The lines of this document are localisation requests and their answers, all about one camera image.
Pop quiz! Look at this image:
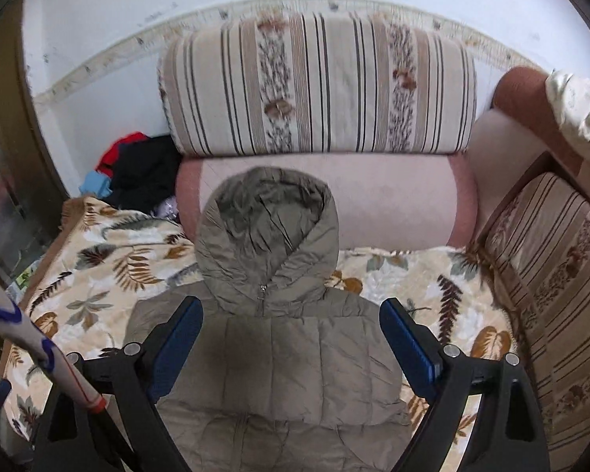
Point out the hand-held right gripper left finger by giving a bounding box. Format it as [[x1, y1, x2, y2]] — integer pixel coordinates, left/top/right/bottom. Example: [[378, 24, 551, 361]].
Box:
[[32, 296, 205, 472]]

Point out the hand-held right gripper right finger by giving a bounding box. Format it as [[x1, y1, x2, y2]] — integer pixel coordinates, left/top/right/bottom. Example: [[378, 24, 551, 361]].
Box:
[[380, 297, 551, 472]]

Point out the olive hooded puffer jacket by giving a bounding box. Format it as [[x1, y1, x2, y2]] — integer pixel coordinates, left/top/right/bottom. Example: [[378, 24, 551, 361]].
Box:
[[123, 167, 414, 472]]

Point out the white pole with blue marks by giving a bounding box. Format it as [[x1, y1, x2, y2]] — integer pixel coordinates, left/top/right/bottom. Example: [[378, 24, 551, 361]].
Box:
[[0, 256, 109, 414]]

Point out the leaf print blanket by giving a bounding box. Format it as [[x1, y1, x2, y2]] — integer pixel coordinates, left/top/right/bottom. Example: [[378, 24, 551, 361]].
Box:
[[2, 195, 546, 472]]

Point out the purple shiny bag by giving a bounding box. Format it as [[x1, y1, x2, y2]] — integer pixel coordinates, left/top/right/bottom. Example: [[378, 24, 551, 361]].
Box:
[[152, 197, 182, 219]]

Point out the striped floral sofa side cushion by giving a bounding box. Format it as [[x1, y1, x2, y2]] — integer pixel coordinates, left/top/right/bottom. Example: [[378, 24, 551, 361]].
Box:
[[477, 172, 590, 468]]

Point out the black cloth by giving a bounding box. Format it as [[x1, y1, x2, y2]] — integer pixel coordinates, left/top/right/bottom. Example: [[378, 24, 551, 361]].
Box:
[[105, 135, 183, 212]]

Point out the light blue cloth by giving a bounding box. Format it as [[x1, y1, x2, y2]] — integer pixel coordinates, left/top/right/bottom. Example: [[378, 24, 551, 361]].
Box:
[[80, 171, 114, 197]]

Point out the red cloth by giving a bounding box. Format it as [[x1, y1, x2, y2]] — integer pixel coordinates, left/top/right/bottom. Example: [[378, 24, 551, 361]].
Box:
[[97, 132, 148, 178]]

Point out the wooden framed glass door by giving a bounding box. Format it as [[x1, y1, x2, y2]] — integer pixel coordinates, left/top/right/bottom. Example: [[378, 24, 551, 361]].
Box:
[[0, 10, 70, 306]]

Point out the brown sofa armrest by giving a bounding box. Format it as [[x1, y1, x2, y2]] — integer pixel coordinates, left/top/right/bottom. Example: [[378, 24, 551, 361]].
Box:
[[492, 66, 583, 173]]

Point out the striped floral sofa back cushion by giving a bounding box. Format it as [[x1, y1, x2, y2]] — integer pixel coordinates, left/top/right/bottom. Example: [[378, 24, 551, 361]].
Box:
[[157, 10, 478, 158]]

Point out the cream satin cloth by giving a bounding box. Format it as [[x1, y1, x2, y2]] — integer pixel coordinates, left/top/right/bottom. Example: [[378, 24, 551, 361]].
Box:
[[545, 70, 590, 168]]

